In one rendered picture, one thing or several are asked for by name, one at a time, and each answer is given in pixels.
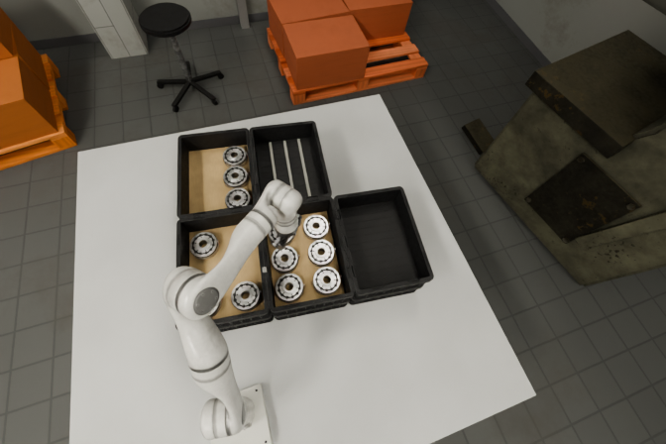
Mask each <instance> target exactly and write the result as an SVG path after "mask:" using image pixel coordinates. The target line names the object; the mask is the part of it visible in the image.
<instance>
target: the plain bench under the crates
mask: <svg viewBox="0 0 666 444"><path fill-rule="evenodd" d="M304 121H314V122H315V123H316V127H317V131H318V136H319V140H320V144H321V148H322V153H323V157H324V161H325V165H326V169H327V173H328V177H329V182H330V186H331V190H332V195H331V197H332V198H333V199H334V197H335V196H336V195H342V194H349V193H355V192H362V191H369V190H375V189H382V188H389V187H396V186H401V187H402V188H403V189H404V192H405V195H406V198H407V200H408V203H409V206H410V209H411V212H412V215H413V218H414V220H415V223H416V226H417V229H418V232H419V235H420V238H421V240H422V243H423V246H424V249H425V252H426V255H427V258H428V261H429V263H430V266H431V269H432V271H433V274H434V278H433V280H432V281H430V282H427V283H425V284H424V286H423V287H422V288H419V289H417V290H416V291H415V292H414V293H409V294H404V295H399V296H394V297H389V298H384V299H380V300H375V301H370V302H365V303H360V304H355V305H351V304H349V302H348V303H347V305H346V306H345V307H341V308H336V309H331V310H326V311H321V312H316V313H312V314H307V315H302V316H297V317H292V318H287V319H283V320H276V319H275V317H274V320H273V321H272V322H269V323H264V324H259V325H254V326H249V327H245V328H240V329H235V330H230V331H225V332H221V333H222V335H223V337H224V339H225V340H226V343H227V346H228V349H229V353H230V357H231V362H232V368H233V372H234V376H235V380H236V383H237V385H238V388H239V390H242V389H247V388H250V387H252V386H255V385H258V384H262V387H263V392H264V397H265V402H266V407H267V412H268V417H269V422H270V427H271V432H272V436H273V441H274V443H273V444H430V443H432V442H435V441H437V440H439V439H441V438H443V437H446V436H448V435H450V434H452V433H454V432H457V431H459V430H461V429H463V428H465V427H468V426H470V425H472V424H474V423H476V422H479V421H481V420H483V419H485V418H487V417H490V416H492V415H494V414H496V413H498V412H501V411H503V410H505V409H507V408H509V407H512V406H514V405H516V404H518V403H520V402H522V401H525V400H527V399H529V398H531V397H533V396H536V393H535V391H534V389H533V388H532V386H531V384H530V382H529V380H528V378H527V376H526V374H525V372H524V370H523V368H522V366H521V365H520V363H519V361H518V360H517V358H516V356H515V354H514V352H513V350H512V348H511V346H510V344H509V343H508V341H507V339H506V337H505V335H504V333H503V331H502V329H501V327H500V324H499V322H498V321H497V319H496V317H495V315H494V313H493V311H492V309H491V307H490V305H489V303H488V301H487V300H486V298H485V296H484V294H483V292H482V290H481V288H480V286H479V284H478V282H477V280H476V278H475V277H474V275H473V273H472V271H471V269H470V267H469V265H468V263H467V261H466V259H465V257H464V255H463V254H462V252H461V250H460V248H459V246H458V244H457V242H456V240H455V238H454V236H453V234H452V232H451V231H450V229H449V227H448V225H447V223H446V221H445V219H444V217H443V215H442V213H441V211H440V209H439V208H438V206H437V204H436V202H435V200H434V198H433V196H432V194H431V192H430V190H429V188H428V186H427V185H426V183H425V181H424V179H423V177H422V175H421V173H420V171H419V169H418V167H417V165H416V163H415V162H414V160H413V158H412V156H411V154H410V152H409V150H408V148H407V146H406V144H405V142H404V140H403V139H402V137H401V135H400V133H399V131H398V129H397V127H396V125H395V123H394V121H393V119H392V117H391V116H390V114H389V111H388V110H387V108H386V106H385V104H384V102H383V100H382V98H381V96H380V95H379V94H378V95H372V96H367V97H362V98H357V99H352V100H346V101H341V102H336V103H331V104H326V105H320V106H315V107H310V108H305V109H300V110H294V111H289V112H284V113H279V114H275V115H269V116H264V117H259V118H254V119H249V120H243V121H238V122H233V123H228V124H222V125H217V126H212V127H207V128H202V129H196V130H191V131H186V132H181V133H176V134H170V135H165V136H160V137H155V138H150V139H145V140H140V141H135V142H130V143H125V144H119V145H114V146H109V147H104V148H99V149H93V150H88V151H83V152H78V160H77V193H76V227H75V262H74V296H73V329H72V364H71V398H70V431H69V444H211V440H206V439H205V438H204V437H203V435H202V433H201V430H200V414H201V411H202V408H203V406H204V404H205V402H206V401H207V400H208V399H210V398H215V397H216V396H214V395H212V394H210V393H209V392H207V391H205V390H204V389H202V388H201V387H199V386H198V385H197V384H196V383H195V381H194V380H193V377H192V375H191V372H190V369H189V366H188V363H187V360H186V356H185V353H184V350H183V347H182V343H181V340H180V336H179V333H178V330H176V328H175V322H174V320H173V318H172V316H171V314H170V312H169V310H168V308H167V305H166V303H165V301H164V298H163V285H164V282H165V279H166V277H167V275H168V274H169V273H170V272H171V271H172V270H174V269H176V223H177V221H178V220H179V218H178V217H177V216H176V202H177V138H178V137H179V136H180V135H186V134H195V133H204V132H213V131H223V130H232V129H241V128H247V129H249V130H250V129H251V128H252V127H259V126H269V125H277V124H286V123H295V122H304Z"/></svg>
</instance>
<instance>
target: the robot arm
mask: <svg viewBox="0 0 666 444"><path fill-rule="evenodd" d="M301 203H302V196H301V194H300V193H299V192H298V191H297V190H295V189H294V188H292V187H290V186H289V185H287V184H286V183H284V182H282V181H281V180H278V179H276V180H273V181H271V182H269V183H268V184H267V186H266V188H265V190H264V192H263V194H262V196H261V197H260V199H259V201H258V202H257V204H256V205H255V207H254V208H253V209H252V210H251V211H250V212H249V214H248V215H247V216H246V217H245V218H244V219H243V220H242V221H241V222H240V223H239V224H238V225H237V227H236V228H235V230H234V231H233V233H232V236H231V239H230V242H229V245H228V248H227V250H226V253H225V255H224V256H223V258H222V260H221V261H220V262H219V263H218V265H217V266H216V267H215V268H214V269H212V270H211V271H210V272H209V273H208V274H206V273H204V272H202V271H200V270H198V269H196V268H193V267H188V266H182V267H178V268H176V269H174V270H172V271H171V272H170V273H169V274H168V275H167V277H166V279H165V282H164V285H163V298H164V301H165V303H166V306H167V308H168V310H169V312H170V314H171V316H172V318H173V320H174V322H175V325H176V327H177V330H178V333H179V336H180V340H181V343H182V347H183V350H184V353H185V356H186V360H187V363H188V366H189V369H190V372H191V375H192V377H193V380H194V381H195V383H196V384H197V385H198V386H199V387H201V388H202V389H204V390H205V391H207V392H209V393H210V394H212V395H214V396H216V397H215V398H210V399H208V400H207V401H206V402H205V404H204V406H203V408H202V411H201V414H200V430H201V433H202V435H203V437H204V438H205V439H206V440H213V439H218V438H223V437H228V436H233V435H236V434H238V433H240V432H241V431H242V430H245V429H247V428H250V427H251V426H252V421H253V419H254V416H255V412H256V411H255V405H254V403H253V402H252V401H251V400H250V399H249V398H248V397H245V396H241V393H240V391H239V388H238V385H237V383H236V380H235V376H234V372H233V368H232V362H231V357H230V353H229V349H228V346H227V343H226V340H225V339H224V337H223V335H222V333H221V332H220V330H219V328H218V327H217V326H216V324H215V323H214V321H213V320H212V318H211V317H210V315H209V313H211V312H212V310H213V309H214V308H215V307H216V306H217V305H218V303H219V302H220V300H221V299H222V298H223V296H224V294H225V293H226V291H227V290H228V288H229V287H230V285H231V284H232V282H233V281H234V279H235V278H236V276H237V274H238V273H239V271H240V270H241V268H242V266H243V265H244V263H245V262H246V261H247V260H248V258H249V257H250V255H251V254H252V253H253V251H254V250H255V249H256V247H257V246H258V245H259V244H260V243H261V242H262V241H263V239H264V238H265V237H266V236H267V235H268V234H269V233H270V232H271V230H272V229H273V228H274V227H275V230H276V232H277V239H276V240H275V241H272V242H271V244H272V245H273V246H274V247H275V248H277V249H278V250H281V249H285V243H286V242H287V240H288V238H289V237H290V236H292V235H294V236H295V235H296V231H297V229H298V227H299V226H300V224H301V219H302V216H301V215H299V214H298V213H297V210H298V208H299V207H300V205H301Z"/></svg>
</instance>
